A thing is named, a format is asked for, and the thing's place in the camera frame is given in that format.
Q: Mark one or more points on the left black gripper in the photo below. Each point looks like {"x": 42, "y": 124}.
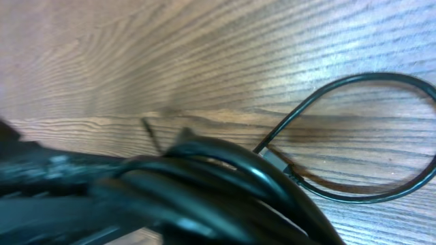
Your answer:
{"x": 45, "y": 200}

